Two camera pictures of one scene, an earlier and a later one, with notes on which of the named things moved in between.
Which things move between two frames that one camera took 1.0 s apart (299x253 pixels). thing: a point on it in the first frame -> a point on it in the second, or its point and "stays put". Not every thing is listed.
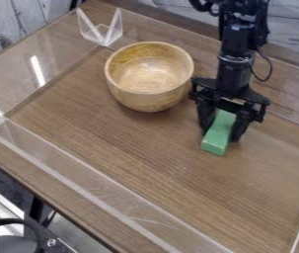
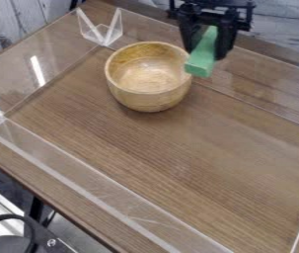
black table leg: x=38 y=210 stays put
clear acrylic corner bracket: x=100 y=34 stays put
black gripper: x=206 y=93 -> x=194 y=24
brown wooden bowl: x=149 y=75 stays put
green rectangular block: x=219 y=133 -> x=201 y=61
